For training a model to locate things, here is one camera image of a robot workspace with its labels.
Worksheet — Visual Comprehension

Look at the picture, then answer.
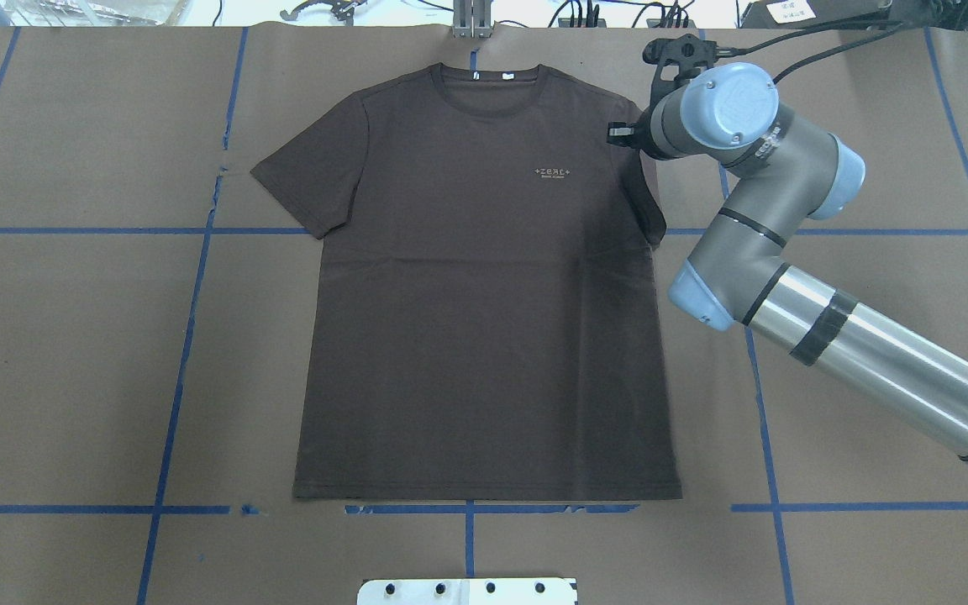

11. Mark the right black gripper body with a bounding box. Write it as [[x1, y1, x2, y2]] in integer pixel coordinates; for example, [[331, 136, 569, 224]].
[[626, 118, 653, 156]]

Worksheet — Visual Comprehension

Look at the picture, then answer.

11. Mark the dark brown t-shirt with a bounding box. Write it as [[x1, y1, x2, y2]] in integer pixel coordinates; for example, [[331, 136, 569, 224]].
[[250, 64, 682, 501]]

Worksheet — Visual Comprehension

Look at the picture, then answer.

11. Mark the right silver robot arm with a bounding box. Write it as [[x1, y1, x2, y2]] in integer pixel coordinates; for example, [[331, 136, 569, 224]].
[[608, 64, 968, 467]]

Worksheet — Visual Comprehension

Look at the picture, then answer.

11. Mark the black box with label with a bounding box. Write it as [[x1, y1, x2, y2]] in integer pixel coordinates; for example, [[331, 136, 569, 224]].
[[738, 1, 895, 29]]

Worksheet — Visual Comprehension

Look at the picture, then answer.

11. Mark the black pliers tool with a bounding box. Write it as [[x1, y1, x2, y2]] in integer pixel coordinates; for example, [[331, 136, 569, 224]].
[[279, 1, 368, 27]]

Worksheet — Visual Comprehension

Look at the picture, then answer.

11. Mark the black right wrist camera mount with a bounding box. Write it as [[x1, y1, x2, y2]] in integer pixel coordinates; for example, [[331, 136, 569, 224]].
[[641, 34, 744, 104]]

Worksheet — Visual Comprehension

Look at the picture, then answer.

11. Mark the aluminium frame post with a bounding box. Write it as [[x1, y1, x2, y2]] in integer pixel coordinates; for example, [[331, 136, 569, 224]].
[[452, 0, 494, 39]]

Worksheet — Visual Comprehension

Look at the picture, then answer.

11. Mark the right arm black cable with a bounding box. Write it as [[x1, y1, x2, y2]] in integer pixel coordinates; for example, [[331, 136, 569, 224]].
[[702, 17, 955, 85]]

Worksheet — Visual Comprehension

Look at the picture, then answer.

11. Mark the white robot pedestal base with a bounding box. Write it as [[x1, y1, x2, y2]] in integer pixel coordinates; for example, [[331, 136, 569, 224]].
[[356, 577, 579, 604]]

